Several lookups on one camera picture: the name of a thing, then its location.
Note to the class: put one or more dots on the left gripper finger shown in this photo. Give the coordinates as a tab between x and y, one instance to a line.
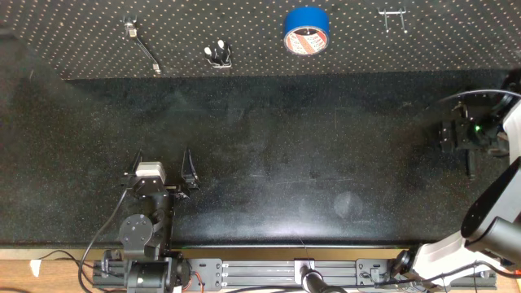
136	164
190	177

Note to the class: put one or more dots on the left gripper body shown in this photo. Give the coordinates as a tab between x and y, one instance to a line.
177	192

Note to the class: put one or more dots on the wrench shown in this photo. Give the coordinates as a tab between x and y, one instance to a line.
144	49

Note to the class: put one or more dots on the pliers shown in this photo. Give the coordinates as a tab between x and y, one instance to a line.
220	55

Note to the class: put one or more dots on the roll of blue tape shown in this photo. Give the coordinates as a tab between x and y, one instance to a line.
305	20

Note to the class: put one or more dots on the hammer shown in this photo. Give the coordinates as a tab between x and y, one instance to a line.
471	164

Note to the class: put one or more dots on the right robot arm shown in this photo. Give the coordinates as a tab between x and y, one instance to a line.
492	228

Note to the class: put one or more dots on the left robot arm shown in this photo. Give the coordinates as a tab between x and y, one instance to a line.
140	234

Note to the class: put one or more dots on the black pegboard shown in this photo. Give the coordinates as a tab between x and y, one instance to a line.
427	49

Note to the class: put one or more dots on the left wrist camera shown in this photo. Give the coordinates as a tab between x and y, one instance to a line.
150	170

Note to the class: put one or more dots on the mounting rail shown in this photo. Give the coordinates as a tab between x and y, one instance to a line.
260	270

